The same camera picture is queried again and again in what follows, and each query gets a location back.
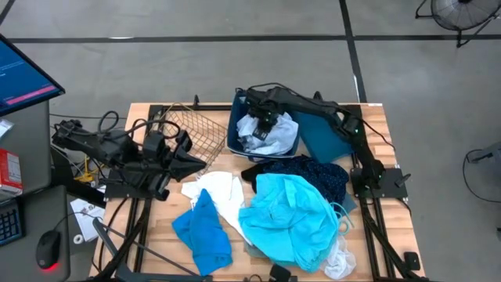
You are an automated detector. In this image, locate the grey desk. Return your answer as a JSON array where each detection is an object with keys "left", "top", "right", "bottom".
[{"left": 0, "top": 99, "right": 72, "bottom": 282}]

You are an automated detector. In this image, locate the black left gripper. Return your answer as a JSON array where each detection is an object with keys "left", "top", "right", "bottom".
[{"left": 141, "top": 129, "right": 207, "bottom": 201}]

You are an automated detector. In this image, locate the sheer white cloth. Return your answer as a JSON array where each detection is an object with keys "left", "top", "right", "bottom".
[{"left": 319, "top": 234, "right": 358, "bottom": 281}]

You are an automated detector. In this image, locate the navy dotted shirt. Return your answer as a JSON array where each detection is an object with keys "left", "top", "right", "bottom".
[{"left": 254, "top": 154, "right": 351, "bottom": 197}]

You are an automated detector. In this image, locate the thin black floor cable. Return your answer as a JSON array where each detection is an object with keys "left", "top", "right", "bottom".
[{"left": 49, "top": 112, "right": 128, "bottom": 121}]

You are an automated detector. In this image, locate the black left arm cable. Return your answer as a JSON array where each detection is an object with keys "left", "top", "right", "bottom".
[{"left": 96, "top": 110, "right": 182, "bottom": 141}]

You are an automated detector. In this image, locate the royal blue cloth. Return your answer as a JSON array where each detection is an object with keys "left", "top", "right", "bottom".
[{"left": 171, "top": 188, "right": 234, "bottom": 277}]

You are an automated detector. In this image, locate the red and white box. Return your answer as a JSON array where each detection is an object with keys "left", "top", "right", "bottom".
[{"left": 0, "top": 148, "right": 24, "bottom": 197}]

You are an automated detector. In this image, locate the computer monitor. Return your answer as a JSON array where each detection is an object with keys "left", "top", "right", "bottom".
[{"left": 0, "top": 33, "right": 67, "bottom": 118}]

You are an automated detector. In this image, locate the dark teal flat cloth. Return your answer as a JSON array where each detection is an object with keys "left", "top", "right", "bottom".
[{"left": 291, "top": 110, "right": 355, "bottom": 165}]

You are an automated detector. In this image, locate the pale blue white shirt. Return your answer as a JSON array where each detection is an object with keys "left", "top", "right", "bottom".
[{"left": 236, "top": 111, "right": 301, "bottom": 156}]

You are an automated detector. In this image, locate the black computer mouse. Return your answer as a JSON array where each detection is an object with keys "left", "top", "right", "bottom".
[{"left": 35, "top": 230, "right": 63, "bottom": 272}]

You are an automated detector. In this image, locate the black mouse cable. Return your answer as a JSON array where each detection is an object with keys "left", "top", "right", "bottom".
[{"left": 52, "top": 210, "right": 89, "bottom": 233}]

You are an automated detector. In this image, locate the blue plastic bin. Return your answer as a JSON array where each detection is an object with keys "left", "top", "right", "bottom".
[{"left": 226, "top": 89, "right": 302, "bottom": 163}]

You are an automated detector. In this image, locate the small white packet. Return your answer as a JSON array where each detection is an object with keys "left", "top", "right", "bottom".
[{"left": 0, "top": 118, "right": 15, "bottom": 139}]

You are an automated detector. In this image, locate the black metal table frame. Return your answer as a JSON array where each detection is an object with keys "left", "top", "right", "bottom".
[{"left": 89, "top": 93, "right": 430, "bottom": 282}]

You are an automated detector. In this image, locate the black clamp lever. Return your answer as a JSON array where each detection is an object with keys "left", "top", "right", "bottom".
[{"left": 394, "top": 172, "right": 413, "bottom": 189}]

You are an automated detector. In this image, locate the yellow clamp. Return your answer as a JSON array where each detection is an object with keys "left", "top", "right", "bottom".
[{"left": 74, "top": 154, "right": 99, "bottom": 185}]

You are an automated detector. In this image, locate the black cloth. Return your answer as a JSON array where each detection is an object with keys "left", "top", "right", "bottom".
[{"left": 240, "top": 162, "right": 272, "bottom": 193}]

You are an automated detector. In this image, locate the black clamp block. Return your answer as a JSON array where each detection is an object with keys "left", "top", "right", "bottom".
[{"left": 403, "top": 251, "right": 422, "bottom": 272}]

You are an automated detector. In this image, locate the copper wire basket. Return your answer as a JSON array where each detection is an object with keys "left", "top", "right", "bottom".
[{"left": 159, "top": 102, "right": 229, "bottom": 178}]

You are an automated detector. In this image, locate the white paper sheet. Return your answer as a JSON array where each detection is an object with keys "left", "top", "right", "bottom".
[{"left": 70, "top": 197, "right": 106, "bottom": 243}]

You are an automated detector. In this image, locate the black floor fan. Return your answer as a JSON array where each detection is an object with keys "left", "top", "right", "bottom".
[{"left": 414, "top": 0, "right": 501, "bottom": 49}]

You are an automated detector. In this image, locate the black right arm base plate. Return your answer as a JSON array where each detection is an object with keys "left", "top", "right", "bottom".
[{"left": 349, "top": 167, "right": 409, "bottom": 200}]

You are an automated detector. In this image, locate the black keyboard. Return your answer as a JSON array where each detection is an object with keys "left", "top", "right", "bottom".
[{"left": 0, "top": 199, "right": 25, "bottom": 248}]

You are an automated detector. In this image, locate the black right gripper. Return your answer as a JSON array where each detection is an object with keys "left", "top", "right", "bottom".
[{"left": 248, "top": 99, "right": 290, "bottom": 141}]

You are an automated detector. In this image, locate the turquoise garment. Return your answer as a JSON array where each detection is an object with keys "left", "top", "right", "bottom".
[{"left": 237, "top": 172, "right": 356, "bottom": 274}]

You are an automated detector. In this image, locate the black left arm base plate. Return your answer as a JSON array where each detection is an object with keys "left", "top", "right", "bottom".
[{"left": 103, "top": 168, "right": 162, "bottom": 201}]

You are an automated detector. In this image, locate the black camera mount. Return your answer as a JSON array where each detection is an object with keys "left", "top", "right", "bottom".
[{"left": 269, "top": 263, "right": 299, "bottom": 282}]

